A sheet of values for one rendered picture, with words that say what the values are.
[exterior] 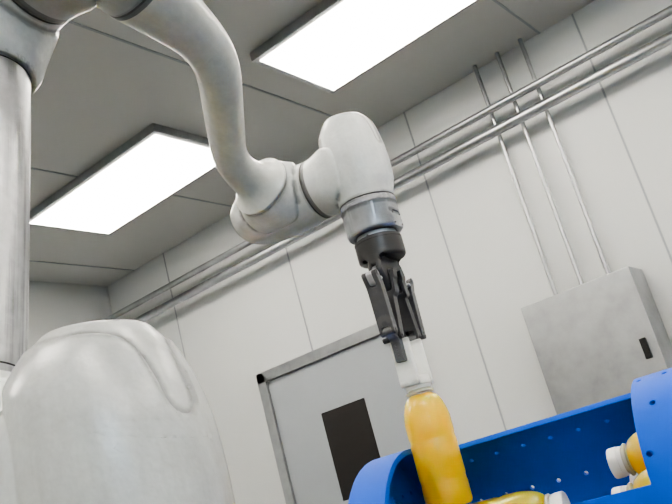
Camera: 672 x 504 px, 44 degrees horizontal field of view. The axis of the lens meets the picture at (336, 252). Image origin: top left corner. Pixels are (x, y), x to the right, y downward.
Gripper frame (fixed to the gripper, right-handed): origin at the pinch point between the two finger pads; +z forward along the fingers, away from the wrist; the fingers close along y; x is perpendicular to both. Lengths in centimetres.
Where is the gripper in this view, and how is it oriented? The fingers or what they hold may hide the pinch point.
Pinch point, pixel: (411, 364)
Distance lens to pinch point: 126.2
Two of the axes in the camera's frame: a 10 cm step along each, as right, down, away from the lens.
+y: 5.1, 1.4, 8.5
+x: -8.3, 3.5, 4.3
